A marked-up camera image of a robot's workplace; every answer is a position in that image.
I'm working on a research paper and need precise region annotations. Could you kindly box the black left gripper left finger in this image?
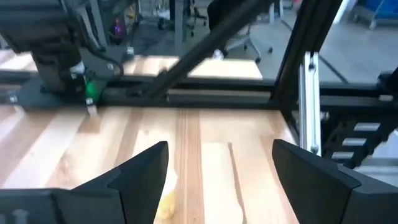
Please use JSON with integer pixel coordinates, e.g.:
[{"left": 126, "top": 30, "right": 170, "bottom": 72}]
[{"left": 51, "top": 141, "right": 169, "bottom": 224}]

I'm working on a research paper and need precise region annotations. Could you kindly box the blue cart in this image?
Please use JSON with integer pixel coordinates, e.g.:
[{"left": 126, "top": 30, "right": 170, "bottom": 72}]
[{"left": 351, "top": 0, "right": 398, "bottom": 30}]

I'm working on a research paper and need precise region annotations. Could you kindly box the black cable carrier chain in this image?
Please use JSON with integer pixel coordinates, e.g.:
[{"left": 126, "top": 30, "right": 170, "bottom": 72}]
[{"left": 322, "top": 119, "right": 398, "bottom": 170}]

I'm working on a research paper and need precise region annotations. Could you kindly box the black aluminium table frame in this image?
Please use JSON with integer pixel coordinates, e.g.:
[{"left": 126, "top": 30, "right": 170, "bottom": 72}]
[{"left": 0, "top": 0, "right": 398, "bottom": 113}]

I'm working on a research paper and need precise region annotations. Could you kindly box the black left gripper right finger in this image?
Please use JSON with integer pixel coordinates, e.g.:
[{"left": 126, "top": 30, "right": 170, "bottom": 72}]
[{"left": 272, "top": 139, "right": 398, "bottom": 224}]

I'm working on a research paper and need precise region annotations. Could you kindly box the small yellow pill bottle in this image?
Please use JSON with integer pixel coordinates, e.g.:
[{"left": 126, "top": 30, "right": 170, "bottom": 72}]
[{"left": 154, "top": 169, "right": 178, "bottom": 221}]

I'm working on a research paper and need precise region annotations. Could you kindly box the office chair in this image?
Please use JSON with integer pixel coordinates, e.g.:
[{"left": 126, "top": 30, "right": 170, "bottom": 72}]
[{"left": 206, "top": 0, "right": 274, "bottom": 65}]

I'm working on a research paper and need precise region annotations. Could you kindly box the silver metal bracket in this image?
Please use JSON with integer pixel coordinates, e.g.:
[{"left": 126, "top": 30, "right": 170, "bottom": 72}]
[{"left": 298, "top": 51, "right": 321, "bottom": 156}]

